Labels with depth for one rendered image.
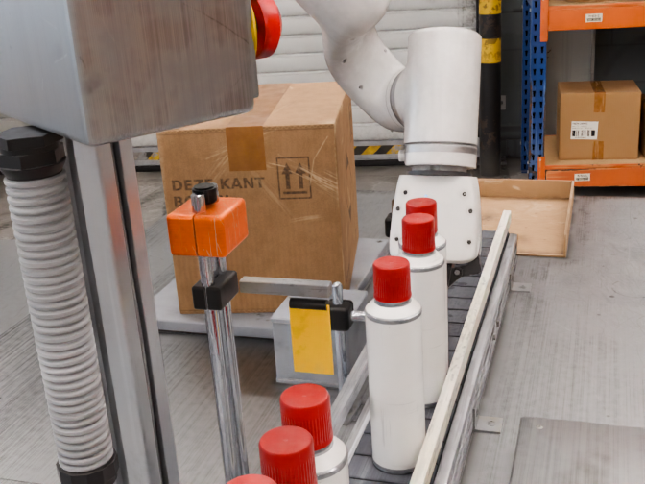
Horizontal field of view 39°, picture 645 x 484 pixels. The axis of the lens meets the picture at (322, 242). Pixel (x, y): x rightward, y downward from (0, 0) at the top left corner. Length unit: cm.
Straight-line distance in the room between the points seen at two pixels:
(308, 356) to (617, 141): 386
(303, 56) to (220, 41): 458
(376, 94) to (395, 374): 40
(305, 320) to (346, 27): 42
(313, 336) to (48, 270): 23
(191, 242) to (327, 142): 59
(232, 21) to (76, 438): 24
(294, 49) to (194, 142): 383
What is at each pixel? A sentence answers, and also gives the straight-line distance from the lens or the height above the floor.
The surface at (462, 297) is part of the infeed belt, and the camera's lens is 123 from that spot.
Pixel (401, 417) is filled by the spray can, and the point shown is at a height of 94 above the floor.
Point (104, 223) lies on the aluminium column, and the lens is 60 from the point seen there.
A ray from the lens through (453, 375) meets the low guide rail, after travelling 96.
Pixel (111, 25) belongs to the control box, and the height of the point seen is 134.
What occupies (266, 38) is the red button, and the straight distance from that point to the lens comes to 49.
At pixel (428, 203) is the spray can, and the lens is 95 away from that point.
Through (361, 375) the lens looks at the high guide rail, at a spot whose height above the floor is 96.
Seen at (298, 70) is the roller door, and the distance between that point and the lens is 505.
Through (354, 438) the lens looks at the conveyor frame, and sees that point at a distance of 93.
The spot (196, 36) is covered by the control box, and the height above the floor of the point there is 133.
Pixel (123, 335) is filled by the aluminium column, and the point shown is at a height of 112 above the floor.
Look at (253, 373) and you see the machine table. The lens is 117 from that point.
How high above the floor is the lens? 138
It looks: 20 degrees down
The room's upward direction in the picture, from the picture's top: 4 degrees counter-clockwise
